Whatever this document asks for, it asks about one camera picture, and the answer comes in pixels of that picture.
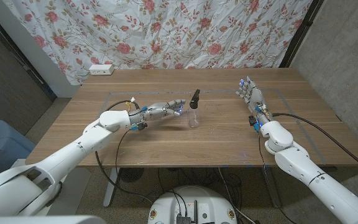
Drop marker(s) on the blue storage bin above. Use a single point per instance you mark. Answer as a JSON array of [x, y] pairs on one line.
[[2, 143]]

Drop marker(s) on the black sprayer head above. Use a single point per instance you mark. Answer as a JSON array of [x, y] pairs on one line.
[[194, 99]]

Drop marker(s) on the black round floor fan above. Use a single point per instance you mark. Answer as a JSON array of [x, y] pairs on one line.
[[131, 175]]

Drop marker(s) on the white floor platform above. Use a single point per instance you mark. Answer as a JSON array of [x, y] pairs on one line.
[[76, 186]]

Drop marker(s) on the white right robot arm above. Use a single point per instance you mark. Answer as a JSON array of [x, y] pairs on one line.
[[306, 168]]

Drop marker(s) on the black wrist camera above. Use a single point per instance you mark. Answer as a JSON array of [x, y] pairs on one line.
[[253, 121], [141, 126]]

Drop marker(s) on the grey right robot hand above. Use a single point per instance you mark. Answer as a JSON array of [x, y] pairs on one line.
[[255, 96]]

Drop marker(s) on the white table leg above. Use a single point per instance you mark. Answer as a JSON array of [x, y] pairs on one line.
[[110, 189]]

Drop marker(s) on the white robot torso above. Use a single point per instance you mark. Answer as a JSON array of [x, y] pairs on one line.
[[42, 220]]

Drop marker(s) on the white power strip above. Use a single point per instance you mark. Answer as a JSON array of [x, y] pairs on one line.
[[101, 69]]

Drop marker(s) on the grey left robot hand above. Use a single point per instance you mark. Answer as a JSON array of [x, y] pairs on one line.
[[157, 111]]

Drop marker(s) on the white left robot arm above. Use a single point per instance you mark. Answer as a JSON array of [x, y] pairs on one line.
[[73, 152]]

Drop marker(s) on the black vertical post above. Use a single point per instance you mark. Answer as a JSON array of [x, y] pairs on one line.
[[300, 31]]

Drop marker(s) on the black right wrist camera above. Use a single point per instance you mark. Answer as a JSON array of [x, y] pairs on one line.
[[253, 121]]

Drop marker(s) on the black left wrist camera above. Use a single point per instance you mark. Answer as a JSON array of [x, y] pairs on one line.
[[141, 126]]

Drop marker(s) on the clear plastic spray bottle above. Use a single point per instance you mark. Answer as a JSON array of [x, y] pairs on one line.
[[193, 119]]

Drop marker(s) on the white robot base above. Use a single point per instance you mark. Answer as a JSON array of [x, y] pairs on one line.
[[194, 199]]

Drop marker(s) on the black door frame strip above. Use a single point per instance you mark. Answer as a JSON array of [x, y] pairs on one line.
[[17, 53]]

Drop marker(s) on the grey table leg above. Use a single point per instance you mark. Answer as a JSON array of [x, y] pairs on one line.
[[272, 189]]

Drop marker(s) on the floral print curtain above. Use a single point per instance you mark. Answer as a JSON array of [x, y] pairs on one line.
[[166, 31]]

